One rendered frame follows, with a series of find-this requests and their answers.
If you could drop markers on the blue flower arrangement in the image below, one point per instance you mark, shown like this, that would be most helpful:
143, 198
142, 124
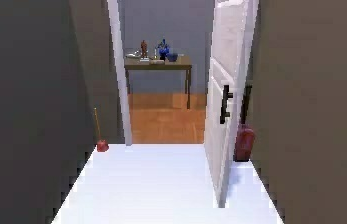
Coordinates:
163, 50

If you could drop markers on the brown wooden table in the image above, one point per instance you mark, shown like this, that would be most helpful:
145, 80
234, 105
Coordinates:
167, 65

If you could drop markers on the white book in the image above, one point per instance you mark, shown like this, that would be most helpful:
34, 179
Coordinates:
156, 61

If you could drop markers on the blue bowl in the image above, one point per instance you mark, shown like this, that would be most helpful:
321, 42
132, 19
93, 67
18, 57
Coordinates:
172, 57

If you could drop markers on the brown statuette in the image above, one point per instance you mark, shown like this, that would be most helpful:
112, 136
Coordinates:
144, 49

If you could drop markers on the grey glass bowl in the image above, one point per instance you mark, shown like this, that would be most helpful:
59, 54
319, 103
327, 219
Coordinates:
132, 54

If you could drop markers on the white room door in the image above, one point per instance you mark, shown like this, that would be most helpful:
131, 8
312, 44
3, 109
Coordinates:
229, 63

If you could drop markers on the dark red bin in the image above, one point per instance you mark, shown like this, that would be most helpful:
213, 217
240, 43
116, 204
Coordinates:
244, 142

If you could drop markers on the red plunger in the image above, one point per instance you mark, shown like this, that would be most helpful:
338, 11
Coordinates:
101, 144

